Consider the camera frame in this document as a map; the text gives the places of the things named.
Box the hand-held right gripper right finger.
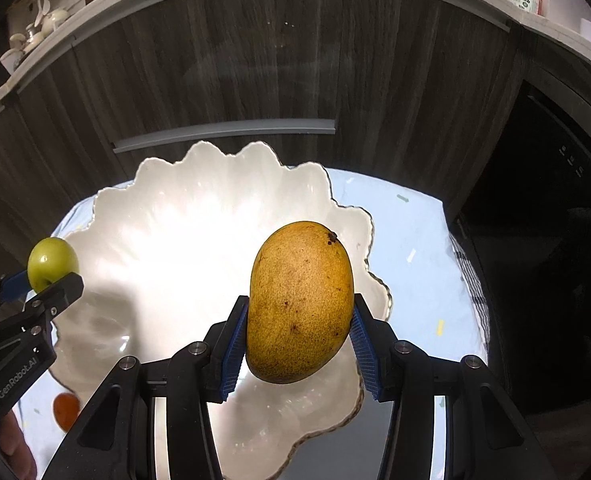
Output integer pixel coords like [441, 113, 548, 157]
[351, 292, 559, 480]

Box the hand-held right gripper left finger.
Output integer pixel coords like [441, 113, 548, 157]
[40, 295, 250, 480]

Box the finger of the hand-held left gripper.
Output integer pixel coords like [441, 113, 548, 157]
[0, 274, 85, 357]
[0, 270, 30, 329]

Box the small green apple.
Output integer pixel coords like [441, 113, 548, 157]
[27, 238, 80, 294]

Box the yellow mango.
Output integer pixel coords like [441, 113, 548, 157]
[246, 221, 355, 385]

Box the white scalloped bowl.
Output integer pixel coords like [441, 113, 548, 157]
[48, 141, 392, 478]

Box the person's left hand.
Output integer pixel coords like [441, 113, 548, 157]
[0, 407, 37, 480]

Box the orange tangerine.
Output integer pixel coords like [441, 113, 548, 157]
[52, 393, 81, 432]

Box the checkered cloth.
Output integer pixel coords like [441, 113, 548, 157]
[448, 232, 491, 356]

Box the light blue tablecloth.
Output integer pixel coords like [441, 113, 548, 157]
[13, 162, 491, 480]

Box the black built-in appliance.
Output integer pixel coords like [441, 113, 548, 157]
[448, 77, 591, 411]

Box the white cup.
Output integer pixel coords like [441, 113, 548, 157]
[0, 49, 26, 73]

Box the white teapot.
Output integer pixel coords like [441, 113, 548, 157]
[43, 7, 71, 33]

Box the dark wood kitchen cabinet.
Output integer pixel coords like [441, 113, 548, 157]
[0, 0, 591, 286]

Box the grey cabinet handle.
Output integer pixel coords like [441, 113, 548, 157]
[112, 119, 336, 155]

